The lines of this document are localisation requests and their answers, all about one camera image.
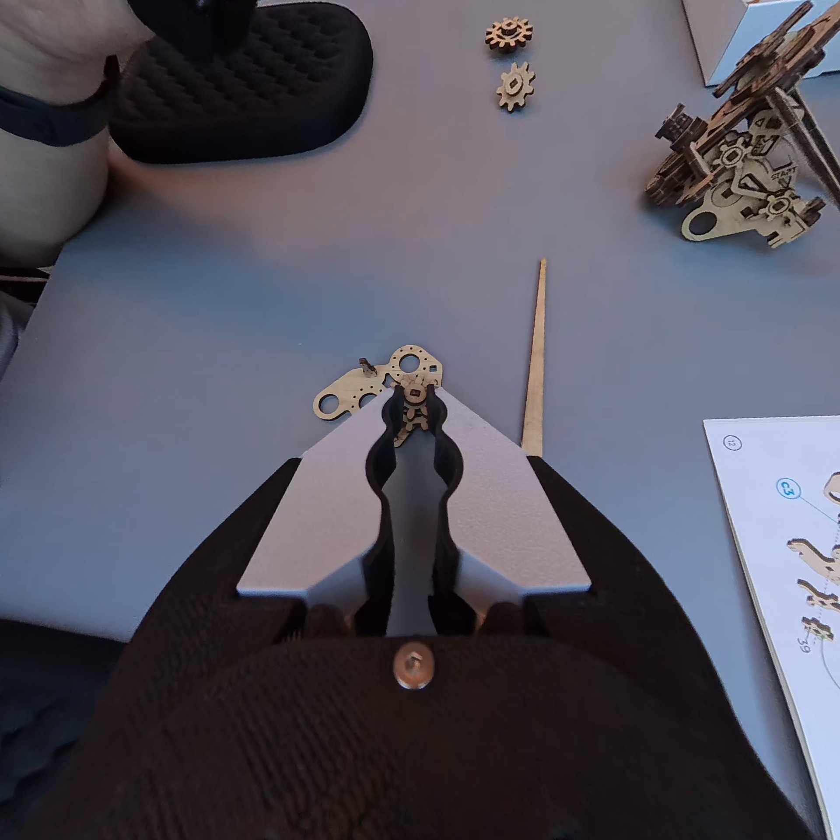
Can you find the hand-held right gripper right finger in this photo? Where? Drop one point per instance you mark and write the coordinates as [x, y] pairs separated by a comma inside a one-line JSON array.
[[505, 518]]

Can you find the wooden mechanical model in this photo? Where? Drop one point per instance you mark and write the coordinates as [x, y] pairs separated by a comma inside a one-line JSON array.
[[735, 164]]

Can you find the flat wooden gear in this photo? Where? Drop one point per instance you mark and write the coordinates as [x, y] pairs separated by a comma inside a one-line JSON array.
[[515, 86]]

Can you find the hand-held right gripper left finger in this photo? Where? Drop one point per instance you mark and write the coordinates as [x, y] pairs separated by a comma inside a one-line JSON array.
[[315, 525]]

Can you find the printed instruction sheet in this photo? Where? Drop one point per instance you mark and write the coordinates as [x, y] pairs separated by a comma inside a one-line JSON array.
[[768, 525]]

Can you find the small wooden gear piece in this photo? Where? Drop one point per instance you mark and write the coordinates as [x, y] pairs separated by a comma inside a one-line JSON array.
[[415, 410]]

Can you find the dark wristband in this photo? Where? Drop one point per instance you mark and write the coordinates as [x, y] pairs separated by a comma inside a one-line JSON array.
[[46, 121]]

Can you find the white box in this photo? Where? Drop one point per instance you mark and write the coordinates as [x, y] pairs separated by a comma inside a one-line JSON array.
[[712, 39]]

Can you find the perforated wooden plate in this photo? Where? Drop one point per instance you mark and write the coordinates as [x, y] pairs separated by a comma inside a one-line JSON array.
[[358, 390]]

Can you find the person's clothing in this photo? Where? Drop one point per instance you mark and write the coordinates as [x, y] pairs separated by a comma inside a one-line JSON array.
[[16, 328]]

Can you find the black quilted pad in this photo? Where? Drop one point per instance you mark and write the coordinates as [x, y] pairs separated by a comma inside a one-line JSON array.
[[249, 98]]

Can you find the black padded seat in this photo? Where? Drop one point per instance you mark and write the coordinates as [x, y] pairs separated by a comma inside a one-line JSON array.
[[46, 722]]

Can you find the wooden gear with hub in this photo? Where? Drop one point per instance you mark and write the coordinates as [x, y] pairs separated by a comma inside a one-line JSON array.
[[509, 33]]

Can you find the thin wooden stick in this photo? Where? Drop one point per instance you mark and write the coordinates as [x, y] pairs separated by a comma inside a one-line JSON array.
[[536, 367]]

